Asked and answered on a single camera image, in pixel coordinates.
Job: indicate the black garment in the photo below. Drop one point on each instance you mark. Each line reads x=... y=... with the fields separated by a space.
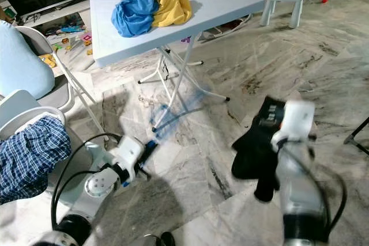
x=256 y=159

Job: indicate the blue plastic hanger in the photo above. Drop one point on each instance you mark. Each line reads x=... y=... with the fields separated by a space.
x=176 y=113

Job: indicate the blue plaid shirt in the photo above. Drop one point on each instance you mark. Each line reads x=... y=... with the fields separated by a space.
x=29 y=159

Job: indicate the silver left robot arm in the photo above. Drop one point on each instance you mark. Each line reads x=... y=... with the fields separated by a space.
x=99 y=187

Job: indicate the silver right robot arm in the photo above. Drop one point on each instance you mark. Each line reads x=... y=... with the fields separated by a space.
x=300 y=197

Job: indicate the grey metal folding chair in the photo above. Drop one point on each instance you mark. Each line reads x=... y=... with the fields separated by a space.
x=62 y=93

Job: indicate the light blue pillow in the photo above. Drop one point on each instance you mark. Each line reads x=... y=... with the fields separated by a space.
x=23 y=64

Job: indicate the yellow toy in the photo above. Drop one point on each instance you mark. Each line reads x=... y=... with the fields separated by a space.
x=47 y=60

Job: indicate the pink toy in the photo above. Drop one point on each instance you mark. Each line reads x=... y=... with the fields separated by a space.
x=86 y=39

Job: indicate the yellow t-shirt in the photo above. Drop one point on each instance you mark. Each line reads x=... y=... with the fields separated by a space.
x=174 y=7

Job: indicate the blue toy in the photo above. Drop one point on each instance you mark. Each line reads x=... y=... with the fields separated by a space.
x=74 y=28

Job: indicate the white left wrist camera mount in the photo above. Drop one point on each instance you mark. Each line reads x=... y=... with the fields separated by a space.
x=128 y=156

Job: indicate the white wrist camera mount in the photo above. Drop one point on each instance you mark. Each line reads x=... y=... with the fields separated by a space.
x=128 y=156
x=294 y=122

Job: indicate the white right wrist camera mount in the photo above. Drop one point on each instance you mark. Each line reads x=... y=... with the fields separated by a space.
x=294 y=122

